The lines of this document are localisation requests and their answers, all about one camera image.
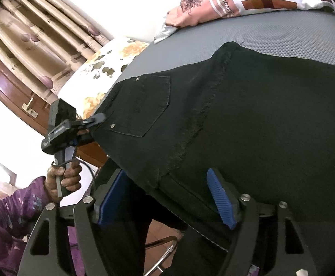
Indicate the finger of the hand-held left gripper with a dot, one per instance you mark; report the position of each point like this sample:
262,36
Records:
94,120
82,142

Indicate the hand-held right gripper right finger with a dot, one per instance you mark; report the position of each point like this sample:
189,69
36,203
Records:
220,198

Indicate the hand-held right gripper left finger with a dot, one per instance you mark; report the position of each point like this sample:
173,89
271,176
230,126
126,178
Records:
113,198

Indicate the black pants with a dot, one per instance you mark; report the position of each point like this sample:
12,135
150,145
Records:
242,126

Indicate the person's left forearm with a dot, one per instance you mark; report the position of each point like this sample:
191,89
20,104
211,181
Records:
12,207

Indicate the person's left hand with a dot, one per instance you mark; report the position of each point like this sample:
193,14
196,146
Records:
69,178

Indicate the floral yellow pillow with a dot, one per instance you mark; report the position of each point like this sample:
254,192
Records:
110,60

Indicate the beige printed curtain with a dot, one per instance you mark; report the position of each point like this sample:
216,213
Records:
35,34

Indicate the grey striped cloth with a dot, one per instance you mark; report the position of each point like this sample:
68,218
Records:
164,33

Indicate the grey mesh mattress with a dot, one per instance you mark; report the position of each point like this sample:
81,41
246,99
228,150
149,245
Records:
285,31

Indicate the chrome chair frame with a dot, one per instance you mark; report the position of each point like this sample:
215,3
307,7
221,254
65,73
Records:
167,244

